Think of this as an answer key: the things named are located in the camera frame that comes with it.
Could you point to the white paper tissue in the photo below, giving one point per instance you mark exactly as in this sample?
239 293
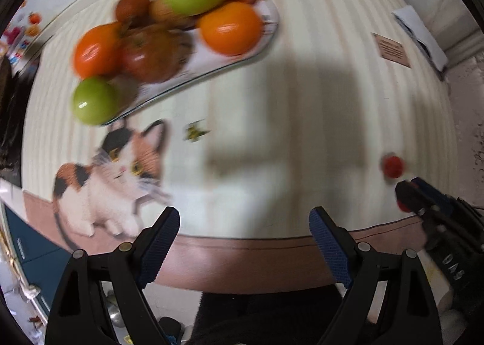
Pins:
412 16

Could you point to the medium orange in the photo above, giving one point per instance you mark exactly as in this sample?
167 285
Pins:
98 50

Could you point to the colourful wall sticker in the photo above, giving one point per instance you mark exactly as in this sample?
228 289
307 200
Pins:
22 34

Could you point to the striped cat print tablecloth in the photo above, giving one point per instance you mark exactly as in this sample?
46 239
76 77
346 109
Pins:
264 121

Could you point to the brown red apple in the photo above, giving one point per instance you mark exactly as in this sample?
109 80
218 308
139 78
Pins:
151 55

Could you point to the brown pear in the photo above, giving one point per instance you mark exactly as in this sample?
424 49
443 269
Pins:
160 12

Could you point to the oval floral ceramic plate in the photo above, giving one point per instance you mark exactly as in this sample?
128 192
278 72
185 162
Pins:
227 65

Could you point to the small brown label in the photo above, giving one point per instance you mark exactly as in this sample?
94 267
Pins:
391 50

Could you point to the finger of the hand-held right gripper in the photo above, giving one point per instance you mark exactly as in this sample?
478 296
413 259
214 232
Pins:
435 193
412 197

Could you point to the blue kitchen cabinet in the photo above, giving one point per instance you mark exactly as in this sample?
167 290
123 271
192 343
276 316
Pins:
34 254

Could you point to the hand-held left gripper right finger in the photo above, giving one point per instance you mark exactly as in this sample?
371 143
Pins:
331 246

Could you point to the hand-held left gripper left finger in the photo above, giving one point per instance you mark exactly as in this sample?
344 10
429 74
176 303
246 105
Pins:
158 246

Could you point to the large orange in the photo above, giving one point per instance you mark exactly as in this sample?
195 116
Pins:
231 27

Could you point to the red cherry tomato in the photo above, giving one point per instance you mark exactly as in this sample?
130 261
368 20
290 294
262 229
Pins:
393 166
403 207

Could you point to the dark reddish orange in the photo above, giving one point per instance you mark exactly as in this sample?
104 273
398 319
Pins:
132 6

